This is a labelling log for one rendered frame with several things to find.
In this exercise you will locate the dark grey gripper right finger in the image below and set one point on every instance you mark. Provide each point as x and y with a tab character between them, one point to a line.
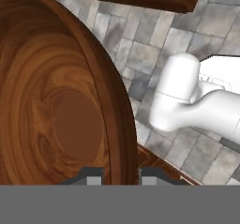
150	175

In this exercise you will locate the brown wooden bowl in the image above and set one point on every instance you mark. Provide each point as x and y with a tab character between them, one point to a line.
53	102

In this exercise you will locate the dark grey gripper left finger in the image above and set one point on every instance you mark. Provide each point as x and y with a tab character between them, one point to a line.
92	175

